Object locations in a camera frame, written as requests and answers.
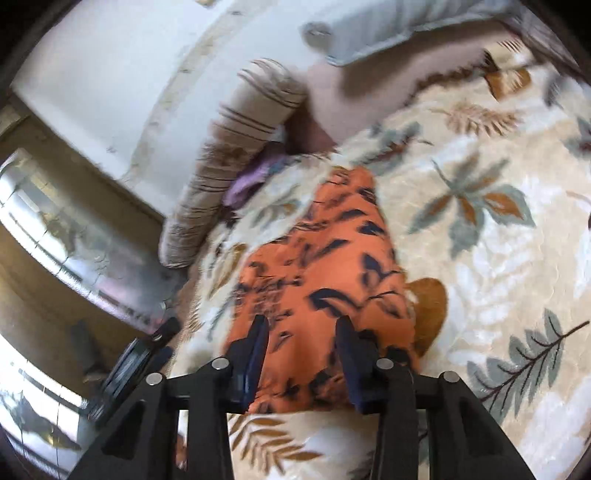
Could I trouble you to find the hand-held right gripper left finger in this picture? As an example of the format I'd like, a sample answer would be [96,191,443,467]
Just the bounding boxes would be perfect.
[69,315,270,480]

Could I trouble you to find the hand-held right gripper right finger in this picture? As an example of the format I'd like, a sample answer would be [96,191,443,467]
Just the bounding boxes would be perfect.
[335,317,523,480]

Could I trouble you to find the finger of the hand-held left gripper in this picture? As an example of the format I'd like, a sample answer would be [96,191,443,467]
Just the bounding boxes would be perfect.
[148,345,174,372]
[150,316,182,343]

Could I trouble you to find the orange floral print garment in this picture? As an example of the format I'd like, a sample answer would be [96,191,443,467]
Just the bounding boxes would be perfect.
[226,165,424,414]

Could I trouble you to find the wooden headboard with glass panels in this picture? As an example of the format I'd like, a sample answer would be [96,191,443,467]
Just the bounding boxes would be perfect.
[0,106,186,480]

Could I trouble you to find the beige striped bolster pillow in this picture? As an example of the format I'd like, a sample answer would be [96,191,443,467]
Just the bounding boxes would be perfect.
[158,58,309,270]

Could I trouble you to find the purple cloth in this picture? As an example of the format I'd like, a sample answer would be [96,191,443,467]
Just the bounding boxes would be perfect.
[224,154,296,209]

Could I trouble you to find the cream leaf print blanket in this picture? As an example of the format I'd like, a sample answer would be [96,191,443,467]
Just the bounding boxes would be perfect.
[175,37,591,480]

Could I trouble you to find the pink bedsheet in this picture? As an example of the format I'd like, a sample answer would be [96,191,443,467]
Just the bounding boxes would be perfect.
[286,23,514,154]

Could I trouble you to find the grey pillow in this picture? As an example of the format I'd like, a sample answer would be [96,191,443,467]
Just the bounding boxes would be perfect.
[300,0,523,68]

